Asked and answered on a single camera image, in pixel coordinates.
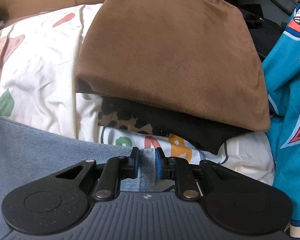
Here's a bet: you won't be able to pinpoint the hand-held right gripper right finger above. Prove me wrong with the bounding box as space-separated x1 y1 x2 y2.
155 147 237 201

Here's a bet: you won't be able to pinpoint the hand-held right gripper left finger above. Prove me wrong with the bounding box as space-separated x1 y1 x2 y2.
55 147 141 201

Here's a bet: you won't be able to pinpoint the blue denim jeans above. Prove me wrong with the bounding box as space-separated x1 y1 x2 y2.
0 112 157 240

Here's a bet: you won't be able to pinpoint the black folded garment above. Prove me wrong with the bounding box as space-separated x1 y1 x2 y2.
107 97 255 156

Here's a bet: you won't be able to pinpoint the brown folded garment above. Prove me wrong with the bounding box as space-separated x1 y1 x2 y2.
73 0 270 133

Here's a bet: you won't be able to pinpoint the bear print blanket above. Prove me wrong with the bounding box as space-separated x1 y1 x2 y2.
0 4 276 193

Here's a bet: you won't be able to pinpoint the teal patterned cloth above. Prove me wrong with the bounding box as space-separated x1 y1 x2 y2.
261 0 300 240

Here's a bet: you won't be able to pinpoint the black clothing pile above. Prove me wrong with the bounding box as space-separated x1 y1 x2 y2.
214 0 299 61

